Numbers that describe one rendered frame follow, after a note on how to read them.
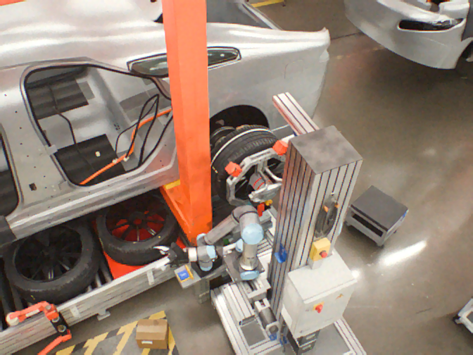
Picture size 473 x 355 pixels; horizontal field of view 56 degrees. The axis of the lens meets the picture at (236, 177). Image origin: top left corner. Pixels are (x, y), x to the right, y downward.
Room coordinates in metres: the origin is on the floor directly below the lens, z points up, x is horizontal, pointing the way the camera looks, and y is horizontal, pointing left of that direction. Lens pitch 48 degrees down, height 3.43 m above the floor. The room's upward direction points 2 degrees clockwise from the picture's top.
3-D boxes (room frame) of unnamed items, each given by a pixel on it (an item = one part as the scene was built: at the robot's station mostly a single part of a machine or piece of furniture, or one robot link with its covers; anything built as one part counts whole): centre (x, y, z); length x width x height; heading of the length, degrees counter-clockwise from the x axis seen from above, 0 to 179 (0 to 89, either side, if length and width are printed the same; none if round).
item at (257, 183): (2.26, -0.21, 0.85); 0.21 x 0.14 x 0.14; 31
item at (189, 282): (1.77, 0.23, 0.44); 0.43 x 0.17 x 0.03; 121
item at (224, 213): (2.47, -0.08, 0.32); 0.40 x 0.30 x 0.28; 121
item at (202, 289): (1.75, 0.25, 0.21); 0.10 x 0.10 x 0.42; 31
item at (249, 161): (2.33, -0.17, 0.85); 0.54 x 0.07 x 0.54; 121
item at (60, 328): (1.36, 1.26, 0.30); 0.09 x 0.05 x 0.50; 121
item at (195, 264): (1.78, 0.21, 0.51); 0.20 x 0.14 x 0.13; 128
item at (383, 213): (2.53, -1.30, 0.17); 0.43 x 0.36 x 0.34; 46
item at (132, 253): (2.18, 0.81, 0.39); 0.66 x 0.66 x 0.24
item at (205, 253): (1.41, 0.16, 1.21); 0.11 x 0.08 x 0.09; 101
